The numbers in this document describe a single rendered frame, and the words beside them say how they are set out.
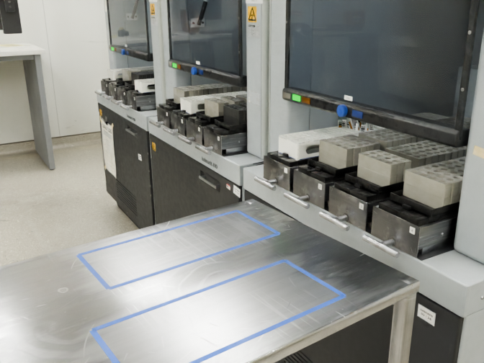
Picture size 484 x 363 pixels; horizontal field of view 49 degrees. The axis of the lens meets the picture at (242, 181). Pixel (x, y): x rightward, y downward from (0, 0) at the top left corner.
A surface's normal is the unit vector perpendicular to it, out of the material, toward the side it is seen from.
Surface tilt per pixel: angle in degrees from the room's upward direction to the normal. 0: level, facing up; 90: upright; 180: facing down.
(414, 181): 90
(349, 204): 90
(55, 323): 0
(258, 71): 90
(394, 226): 90
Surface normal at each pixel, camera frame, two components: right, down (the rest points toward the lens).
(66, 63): 0.50, 0.29
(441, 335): -0.87, 0.17
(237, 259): -0.01, -0.94
